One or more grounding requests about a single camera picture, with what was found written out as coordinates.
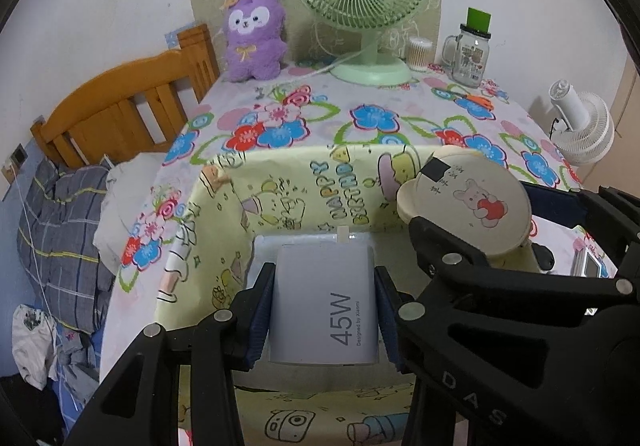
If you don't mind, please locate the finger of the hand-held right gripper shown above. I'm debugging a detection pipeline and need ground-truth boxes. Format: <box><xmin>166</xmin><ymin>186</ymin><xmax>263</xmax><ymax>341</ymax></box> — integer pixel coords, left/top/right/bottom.
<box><xmin>407</xmin><ymin>215</ymin><xmax>640</xmax><ymax>446</ymax></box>
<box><xmin>520</xmin><ymin>181</ymin><xmax>640</xmax><ymax>252</ymax></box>

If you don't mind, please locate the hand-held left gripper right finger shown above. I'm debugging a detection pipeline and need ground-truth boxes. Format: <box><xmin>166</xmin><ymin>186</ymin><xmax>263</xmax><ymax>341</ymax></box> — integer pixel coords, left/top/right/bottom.
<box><xmin>374</xmin><ymin>266</ymin><xmax>511</xmax><ymax>446</ymax></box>

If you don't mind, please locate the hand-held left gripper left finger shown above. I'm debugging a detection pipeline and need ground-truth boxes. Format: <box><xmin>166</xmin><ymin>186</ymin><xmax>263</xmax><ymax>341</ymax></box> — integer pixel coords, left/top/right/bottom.
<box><xmin>62</xmin><ymin>265</ymin><xmax>278</xmax><ymax>446</ymax></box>

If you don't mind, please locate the round beige bunny box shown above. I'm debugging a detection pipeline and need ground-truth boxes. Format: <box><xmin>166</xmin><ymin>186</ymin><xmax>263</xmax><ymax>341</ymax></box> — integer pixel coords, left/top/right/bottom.
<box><xmin>396</xmin><ymin>146</ymin><xmax>533</xmax><ymax>261</ymax></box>

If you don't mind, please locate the black rounded case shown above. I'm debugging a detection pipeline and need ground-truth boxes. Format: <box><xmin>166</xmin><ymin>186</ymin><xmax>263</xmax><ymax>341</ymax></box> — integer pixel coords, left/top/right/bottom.
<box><xmin>531</xmin><ymin>240</ymin><xmax>557</xmax><ymax>273</ymax></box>

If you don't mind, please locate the white charger block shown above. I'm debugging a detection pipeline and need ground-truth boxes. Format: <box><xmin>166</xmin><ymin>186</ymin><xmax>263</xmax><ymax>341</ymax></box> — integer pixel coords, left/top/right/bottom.
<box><xmin>268</xmin><ymin>243</ymin><xmax>383</xmax><ymax>368</ymax></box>

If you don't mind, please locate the white remote control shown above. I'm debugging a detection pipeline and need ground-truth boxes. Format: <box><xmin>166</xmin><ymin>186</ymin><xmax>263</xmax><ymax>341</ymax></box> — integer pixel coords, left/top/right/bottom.
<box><xmin>570</xmin><ymin>246</ymin><xmax>608</xmax><ymax>279</ymax></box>

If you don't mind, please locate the yellow printed storage box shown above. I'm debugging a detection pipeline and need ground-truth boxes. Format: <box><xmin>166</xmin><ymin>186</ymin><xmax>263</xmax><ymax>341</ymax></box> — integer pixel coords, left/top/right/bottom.
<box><xmin>154</xmin><ymin>145</ymin><xmax>543</xmax><ymax>446</ymax></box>

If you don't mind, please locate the white flat box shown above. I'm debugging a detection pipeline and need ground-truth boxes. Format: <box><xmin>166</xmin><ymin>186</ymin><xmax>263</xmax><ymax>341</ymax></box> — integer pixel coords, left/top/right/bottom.
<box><xmin>247</xmin><ymin>233</ymin><xmax>381</xmax><ymax>287</ymax></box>

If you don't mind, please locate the white small fan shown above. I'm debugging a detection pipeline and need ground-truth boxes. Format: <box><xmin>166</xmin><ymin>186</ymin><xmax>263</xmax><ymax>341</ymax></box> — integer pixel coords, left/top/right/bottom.
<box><xmin>547</xmin><ymin>78</ymin><xmax>616</xmax><ymax>167</ymax></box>

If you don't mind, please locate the tan wooden panel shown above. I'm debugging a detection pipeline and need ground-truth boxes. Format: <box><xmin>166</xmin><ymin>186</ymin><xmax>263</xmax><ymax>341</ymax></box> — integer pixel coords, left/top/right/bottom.
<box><xmin>612</xmin><ymin>61</ymin><xmax>640</xmax><ymax>137</ymax></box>

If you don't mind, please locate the glass mug with green lid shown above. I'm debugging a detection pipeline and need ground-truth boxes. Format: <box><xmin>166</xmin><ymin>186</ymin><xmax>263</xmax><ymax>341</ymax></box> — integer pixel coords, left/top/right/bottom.
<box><xmin>442</xmin><ymin>7</ymin><xmax>493</xmax><ymax>88</ymax></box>

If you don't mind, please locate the white pillow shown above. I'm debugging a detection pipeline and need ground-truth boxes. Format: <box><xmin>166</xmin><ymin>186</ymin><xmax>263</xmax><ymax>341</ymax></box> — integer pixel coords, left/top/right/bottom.
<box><xmin>92</xmin><ymin>151</ymin><xmax>173</xmax><ymax>267</ymax></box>

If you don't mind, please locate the clear cotton swab jar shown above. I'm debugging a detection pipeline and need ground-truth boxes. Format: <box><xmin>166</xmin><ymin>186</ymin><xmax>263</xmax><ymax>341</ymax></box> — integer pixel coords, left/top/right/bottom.
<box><xmin>404</xmin><ymin>37</ymin><xmax>434</xmax><ymax>73</ymax></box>

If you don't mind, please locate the grey plaid quilt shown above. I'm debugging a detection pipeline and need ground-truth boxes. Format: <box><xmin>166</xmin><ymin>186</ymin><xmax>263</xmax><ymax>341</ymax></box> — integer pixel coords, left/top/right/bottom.
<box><xmin>16</xmin><ymin>158</ymin><xmax>118</xmax><ymax>334</ymax></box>

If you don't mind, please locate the white printed cloth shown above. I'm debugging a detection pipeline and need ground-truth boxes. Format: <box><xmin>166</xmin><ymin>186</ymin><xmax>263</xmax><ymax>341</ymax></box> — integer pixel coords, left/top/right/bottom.
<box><xmin>11</xmin><ymin>303</ymin><xmax>58</xmax><ymax>392</ymax></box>

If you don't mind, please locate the wooden bed headboard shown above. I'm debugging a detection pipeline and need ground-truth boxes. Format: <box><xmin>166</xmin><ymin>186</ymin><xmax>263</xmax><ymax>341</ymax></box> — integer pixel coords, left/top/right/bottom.
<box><xmin>30</xmin><ymin>23</ymin><xmax>222</xmax><ymax>169</ymax></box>

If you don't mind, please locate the purple plush toy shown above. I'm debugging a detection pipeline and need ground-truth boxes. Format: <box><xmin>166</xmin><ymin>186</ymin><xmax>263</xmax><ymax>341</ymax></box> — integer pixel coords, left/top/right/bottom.
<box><xmin>220</xmin><ymin>0</ymin><xmax>290</xmax><ymax>83</ymax></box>

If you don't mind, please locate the light blue paper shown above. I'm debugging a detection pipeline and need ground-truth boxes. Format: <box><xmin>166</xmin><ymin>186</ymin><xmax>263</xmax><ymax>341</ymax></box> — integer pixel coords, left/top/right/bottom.
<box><xmin>164</xmin><ymin>21</ymin><xmax>198</xmax><ymax>49</ymax></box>

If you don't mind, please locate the white fan cable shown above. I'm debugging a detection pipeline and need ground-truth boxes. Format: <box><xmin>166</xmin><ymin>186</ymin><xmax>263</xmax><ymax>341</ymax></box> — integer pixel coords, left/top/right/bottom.
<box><xmin>287</xmin><ymin>48</ymin><xmax>361</xmax><ymax>77</ymax></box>

